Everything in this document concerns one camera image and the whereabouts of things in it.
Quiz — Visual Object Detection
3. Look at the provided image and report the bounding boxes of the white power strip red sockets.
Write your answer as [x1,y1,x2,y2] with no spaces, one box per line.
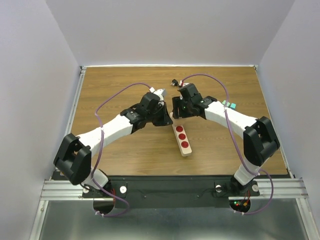
[172,124,192,157]

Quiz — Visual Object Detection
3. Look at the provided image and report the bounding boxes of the green USB charger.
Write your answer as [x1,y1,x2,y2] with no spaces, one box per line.
[222,100,231,107]

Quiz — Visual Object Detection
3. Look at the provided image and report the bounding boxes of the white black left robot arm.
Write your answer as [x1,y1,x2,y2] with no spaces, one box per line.
[53,88,173,197]

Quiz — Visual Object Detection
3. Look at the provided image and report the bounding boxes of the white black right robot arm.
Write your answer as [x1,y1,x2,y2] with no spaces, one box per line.
[171,83,280,195]

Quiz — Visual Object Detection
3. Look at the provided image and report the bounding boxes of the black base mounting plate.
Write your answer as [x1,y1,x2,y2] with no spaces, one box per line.
[78,175,260,217]

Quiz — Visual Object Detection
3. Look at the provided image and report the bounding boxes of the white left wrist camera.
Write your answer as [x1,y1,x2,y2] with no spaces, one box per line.
[149,87,167,98]

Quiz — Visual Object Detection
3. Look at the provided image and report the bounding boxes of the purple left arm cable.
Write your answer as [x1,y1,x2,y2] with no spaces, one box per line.
[90,83,156,218]

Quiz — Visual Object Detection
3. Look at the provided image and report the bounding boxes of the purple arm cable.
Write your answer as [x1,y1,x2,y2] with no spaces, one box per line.
[90,83,156,218]
[177,73,274,216]

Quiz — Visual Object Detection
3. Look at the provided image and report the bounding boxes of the aluminium left side rail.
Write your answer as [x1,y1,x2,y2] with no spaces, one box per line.
[62,66,87,138]

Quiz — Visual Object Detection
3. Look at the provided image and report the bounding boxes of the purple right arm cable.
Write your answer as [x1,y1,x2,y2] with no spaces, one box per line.
[177,73,274,216]

